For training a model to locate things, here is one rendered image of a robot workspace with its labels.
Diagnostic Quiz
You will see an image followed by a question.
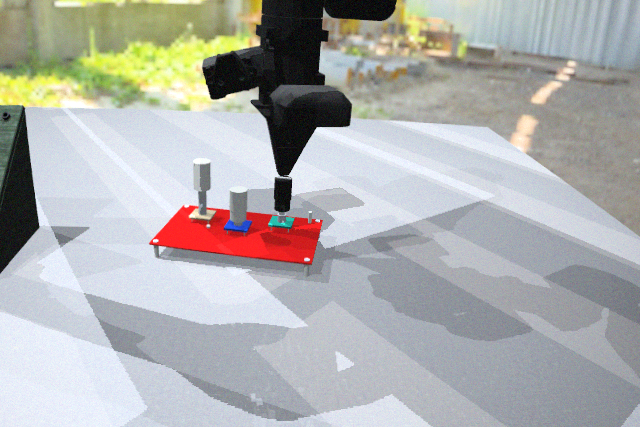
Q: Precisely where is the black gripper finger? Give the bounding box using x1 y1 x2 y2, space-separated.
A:
250 99 277 170
259 109 317 176

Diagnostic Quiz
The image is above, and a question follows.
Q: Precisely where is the red circuit board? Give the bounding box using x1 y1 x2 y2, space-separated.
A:
149 158 323 277

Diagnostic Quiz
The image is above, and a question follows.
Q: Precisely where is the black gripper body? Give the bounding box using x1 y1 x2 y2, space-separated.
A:
256 15 352 127

